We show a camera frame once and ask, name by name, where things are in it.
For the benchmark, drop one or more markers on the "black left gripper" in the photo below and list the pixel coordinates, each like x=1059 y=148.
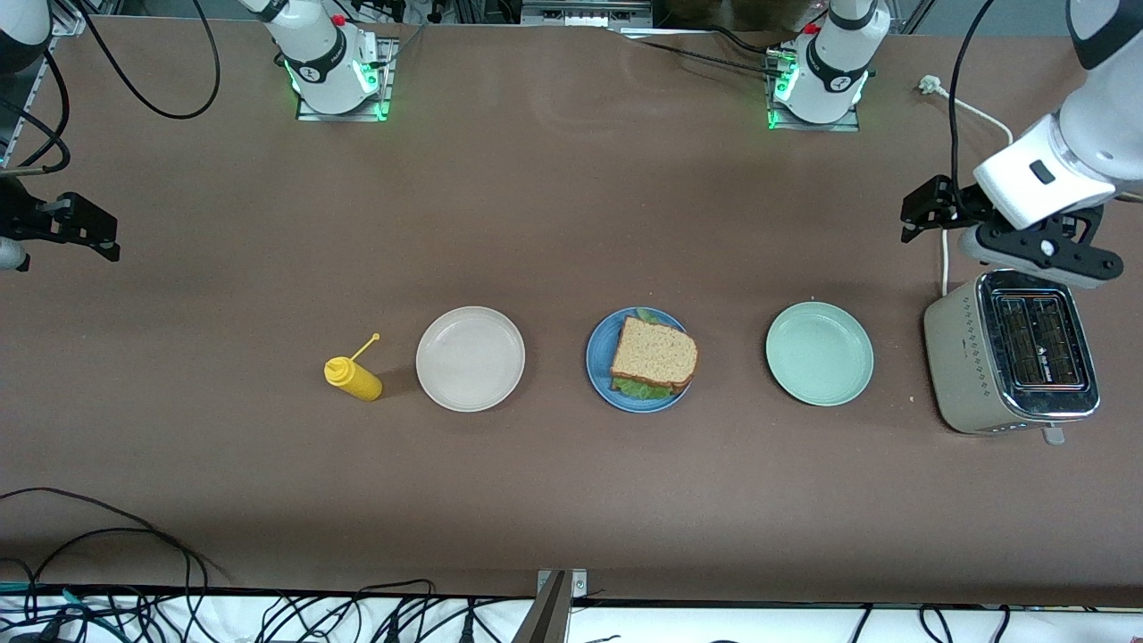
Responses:
x=957 y=208

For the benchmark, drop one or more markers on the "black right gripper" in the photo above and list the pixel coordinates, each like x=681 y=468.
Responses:
x=20 y=218

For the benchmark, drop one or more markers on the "yellow mustard squeeze bottle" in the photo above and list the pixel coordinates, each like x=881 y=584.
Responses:
x=355 y=379

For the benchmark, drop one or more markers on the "green lettuce leaf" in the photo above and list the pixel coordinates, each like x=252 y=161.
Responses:
x=638 y=389

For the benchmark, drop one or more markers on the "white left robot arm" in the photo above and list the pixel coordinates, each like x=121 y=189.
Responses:
x=1080 y=134

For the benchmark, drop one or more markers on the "green round plate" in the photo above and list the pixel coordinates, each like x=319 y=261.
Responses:
x=820 y=354

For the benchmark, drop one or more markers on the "blue round plate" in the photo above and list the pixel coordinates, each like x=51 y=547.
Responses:
x=598 y=357

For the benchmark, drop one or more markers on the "beige round plate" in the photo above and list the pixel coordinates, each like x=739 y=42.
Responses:
x=471 y=359

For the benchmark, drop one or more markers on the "beige chrome toaster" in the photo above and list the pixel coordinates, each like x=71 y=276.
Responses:
x=960 y=357

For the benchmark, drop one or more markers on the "aluminium table edge profile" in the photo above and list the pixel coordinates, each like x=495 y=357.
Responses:
x=36 y=85

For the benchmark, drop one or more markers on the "dark brown haired head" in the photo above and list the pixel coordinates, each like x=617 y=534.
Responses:
x=732 y=11

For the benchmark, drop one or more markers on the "grey metal box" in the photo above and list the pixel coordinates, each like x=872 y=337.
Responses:
x=580 y=13

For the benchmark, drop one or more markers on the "dark aluminium beam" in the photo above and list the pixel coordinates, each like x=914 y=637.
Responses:
x=545 y=616

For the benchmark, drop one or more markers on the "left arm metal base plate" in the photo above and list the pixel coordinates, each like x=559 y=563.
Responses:
x=813 y=128

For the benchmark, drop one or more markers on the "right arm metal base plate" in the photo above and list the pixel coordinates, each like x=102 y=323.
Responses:
x=344 y=118

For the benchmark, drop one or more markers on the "silver metal bracket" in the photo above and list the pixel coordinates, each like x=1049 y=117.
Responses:
x=579 y=582

